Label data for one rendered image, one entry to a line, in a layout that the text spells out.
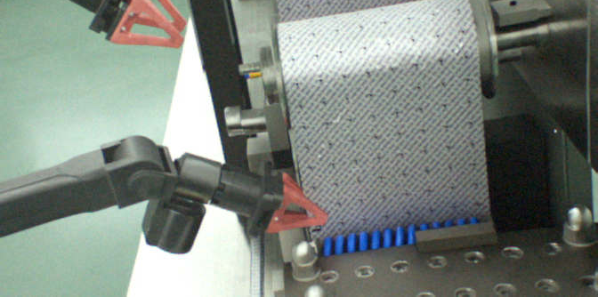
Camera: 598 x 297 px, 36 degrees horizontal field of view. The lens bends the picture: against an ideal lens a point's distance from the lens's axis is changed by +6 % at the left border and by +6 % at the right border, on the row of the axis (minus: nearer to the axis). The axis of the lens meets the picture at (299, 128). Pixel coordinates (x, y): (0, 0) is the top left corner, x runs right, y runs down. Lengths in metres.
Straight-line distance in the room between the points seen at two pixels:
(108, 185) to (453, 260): 0.43
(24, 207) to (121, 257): 2.17
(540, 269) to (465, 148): 0.17
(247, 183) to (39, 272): 2.26
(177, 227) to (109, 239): 2.26
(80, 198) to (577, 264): 0.58
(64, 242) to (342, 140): 2.43
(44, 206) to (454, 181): 0.50
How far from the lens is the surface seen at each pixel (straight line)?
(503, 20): 1.13
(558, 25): 1.12
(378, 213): 1.18
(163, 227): 1.15
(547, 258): 1.13
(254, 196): 1.12
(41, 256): 3.43
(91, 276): 3.22
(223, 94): 1.45
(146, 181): 1.08
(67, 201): 1.11
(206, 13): 1.40
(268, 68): 1.11
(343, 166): 1.14
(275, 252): 1.42
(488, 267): 1.11
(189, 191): 1.12
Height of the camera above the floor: 1.67
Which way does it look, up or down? 25 degrees down
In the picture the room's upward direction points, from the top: 9 degrees counter-clockwise
